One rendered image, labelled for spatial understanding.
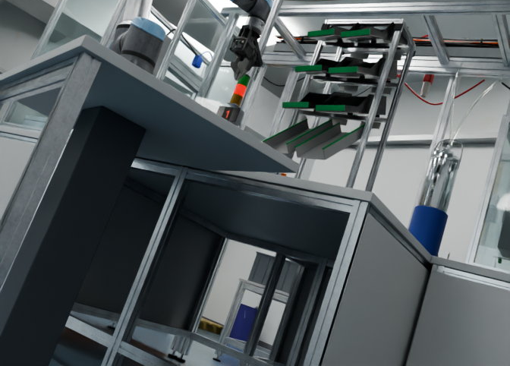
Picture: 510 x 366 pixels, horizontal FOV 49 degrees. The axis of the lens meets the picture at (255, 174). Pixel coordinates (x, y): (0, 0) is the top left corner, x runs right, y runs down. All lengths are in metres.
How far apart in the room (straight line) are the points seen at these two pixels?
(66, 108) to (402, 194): 5.27
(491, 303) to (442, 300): 0.17
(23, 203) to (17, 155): 1.62
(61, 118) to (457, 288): 1.60
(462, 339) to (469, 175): 3.80
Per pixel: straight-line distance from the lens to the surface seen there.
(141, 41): 1.83
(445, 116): 3.25
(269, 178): 1.84
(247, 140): 1.50
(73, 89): 1.31
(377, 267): 1.83
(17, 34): 9.41
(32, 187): 1.28
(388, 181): 6.47
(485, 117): 6.18
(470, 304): 2.28
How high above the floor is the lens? 0.42
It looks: 13 degrees up
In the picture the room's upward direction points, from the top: 20 degrees clockwise
